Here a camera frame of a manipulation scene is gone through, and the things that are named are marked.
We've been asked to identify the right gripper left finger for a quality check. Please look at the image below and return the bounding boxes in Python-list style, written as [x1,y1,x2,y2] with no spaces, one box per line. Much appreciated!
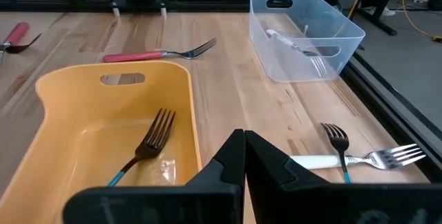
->
[61,129,247,224]

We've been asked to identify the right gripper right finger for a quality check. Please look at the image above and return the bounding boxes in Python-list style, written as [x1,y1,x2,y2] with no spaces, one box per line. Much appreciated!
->
[245,130,442,224]

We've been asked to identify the white-handled silver fork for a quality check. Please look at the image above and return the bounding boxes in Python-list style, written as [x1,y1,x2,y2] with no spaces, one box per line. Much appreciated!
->
[289,142,427,171]
[265,28,328,78]

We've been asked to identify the clear plastic bin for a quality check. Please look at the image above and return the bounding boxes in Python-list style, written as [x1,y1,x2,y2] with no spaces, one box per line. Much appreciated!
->
[249,0,367,84]

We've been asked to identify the yellow plastic bin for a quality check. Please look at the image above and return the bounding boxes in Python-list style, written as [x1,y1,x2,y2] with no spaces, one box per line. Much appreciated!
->
[0,60,203,224]

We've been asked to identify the black tripod stand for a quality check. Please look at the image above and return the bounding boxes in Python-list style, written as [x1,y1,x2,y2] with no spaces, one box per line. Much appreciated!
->
[352,0,398,37]

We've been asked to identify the person's shoe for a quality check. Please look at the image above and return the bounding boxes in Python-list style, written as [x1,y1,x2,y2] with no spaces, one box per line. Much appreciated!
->
[358,5,397,18]

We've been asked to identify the yellow power cable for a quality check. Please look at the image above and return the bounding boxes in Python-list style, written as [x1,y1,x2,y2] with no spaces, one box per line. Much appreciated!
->
[347,0,442,44]

